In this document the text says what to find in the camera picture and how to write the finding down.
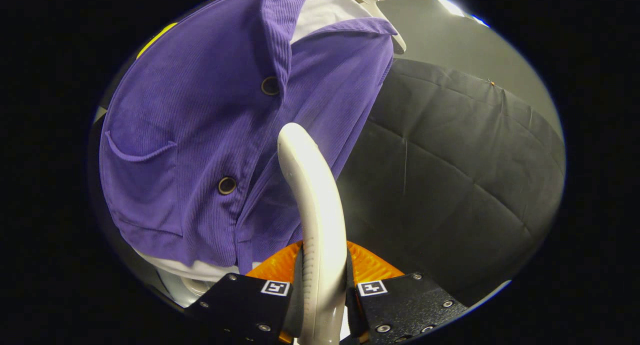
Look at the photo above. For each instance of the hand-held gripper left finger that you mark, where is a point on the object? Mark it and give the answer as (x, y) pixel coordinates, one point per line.
(250, 305)

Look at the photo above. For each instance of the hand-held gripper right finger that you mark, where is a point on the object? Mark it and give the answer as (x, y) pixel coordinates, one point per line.
(400, 305)

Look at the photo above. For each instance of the white garment steamer head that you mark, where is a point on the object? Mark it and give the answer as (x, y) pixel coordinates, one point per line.
(315, 200)

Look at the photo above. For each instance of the white shirt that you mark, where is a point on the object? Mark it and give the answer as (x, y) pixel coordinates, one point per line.
(320, 10)

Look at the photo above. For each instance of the white clothes hanger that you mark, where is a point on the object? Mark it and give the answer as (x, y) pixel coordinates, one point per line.
(385, 15)

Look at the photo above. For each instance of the black backdrop cloth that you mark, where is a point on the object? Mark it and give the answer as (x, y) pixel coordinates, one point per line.
(450, 160)

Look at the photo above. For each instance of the large ceiling light panel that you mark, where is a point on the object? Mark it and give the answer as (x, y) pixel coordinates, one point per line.
(452, 6)

